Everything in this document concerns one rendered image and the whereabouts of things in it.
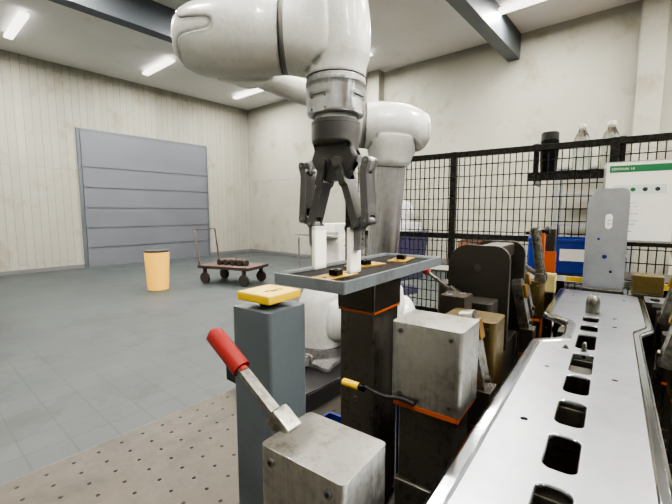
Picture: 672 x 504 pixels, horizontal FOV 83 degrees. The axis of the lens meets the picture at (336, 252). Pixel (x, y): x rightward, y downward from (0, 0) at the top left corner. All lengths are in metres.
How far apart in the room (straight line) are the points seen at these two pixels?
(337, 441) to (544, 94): 7.59
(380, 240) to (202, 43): 0.77
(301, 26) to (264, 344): 0.43
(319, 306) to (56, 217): 9.11
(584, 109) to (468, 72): 2.17
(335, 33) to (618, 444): 0.62
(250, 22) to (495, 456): 0.61
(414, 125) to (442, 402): 0.79
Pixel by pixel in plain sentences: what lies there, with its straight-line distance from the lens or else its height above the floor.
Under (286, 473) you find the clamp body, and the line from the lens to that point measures 0.37.
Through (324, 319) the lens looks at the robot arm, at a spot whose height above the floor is 0.92.
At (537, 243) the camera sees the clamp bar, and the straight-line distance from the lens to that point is 1.30.
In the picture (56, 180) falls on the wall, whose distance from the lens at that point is 10.10.
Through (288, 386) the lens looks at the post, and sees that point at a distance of 0.53.
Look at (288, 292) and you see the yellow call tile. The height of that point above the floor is 1.16.
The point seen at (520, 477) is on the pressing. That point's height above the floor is 1.00.
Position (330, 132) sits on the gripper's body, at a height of 1.38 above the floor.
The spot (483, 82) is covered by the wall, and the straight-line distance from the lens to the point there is 8.20.
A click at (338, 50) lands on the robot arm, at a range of 0.59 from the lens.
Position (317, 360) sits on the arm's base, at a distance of 1.28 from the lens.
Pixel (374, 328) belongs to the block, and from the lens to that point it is 0.68.
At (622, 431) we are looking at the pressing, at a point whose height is 1.00.
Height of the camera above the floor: 1.26
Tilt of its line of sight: 6 degrees down
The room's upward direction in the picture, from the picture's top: straight up
